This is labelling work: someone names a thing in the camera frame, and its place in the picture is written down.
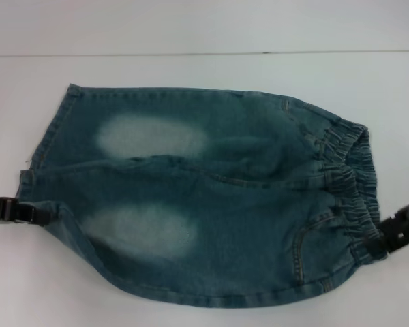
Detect blue denim shorts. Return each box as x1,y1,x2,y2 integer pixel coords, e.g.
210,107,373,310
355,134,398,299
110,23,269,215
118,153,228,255
15,82,388,307

